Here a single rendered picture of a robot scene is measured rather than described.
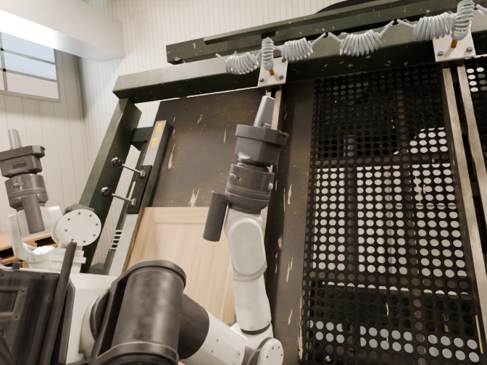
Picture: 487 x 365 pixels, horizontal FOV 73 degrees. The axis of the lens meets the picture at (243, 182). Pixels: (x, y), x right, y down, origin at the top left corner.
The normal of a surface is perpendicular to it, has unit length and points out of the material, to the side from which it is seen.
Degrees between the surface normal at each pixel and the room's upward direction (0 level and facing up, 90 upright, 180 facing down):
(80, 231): 79
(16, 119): 90
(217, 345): 90
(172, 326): 65
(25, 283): 90
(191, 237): 57
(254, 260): 94
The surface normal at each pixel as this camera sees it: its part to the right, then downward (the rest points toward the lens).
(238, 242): 0.21, 0.14
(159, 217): -0.33, -0.45
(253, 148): -0.79, -0.11
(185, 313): 0.81, -0.47
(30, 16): 0.94, -0.03
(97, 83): -0.34, 0.10
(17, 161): 0.18, -0.14
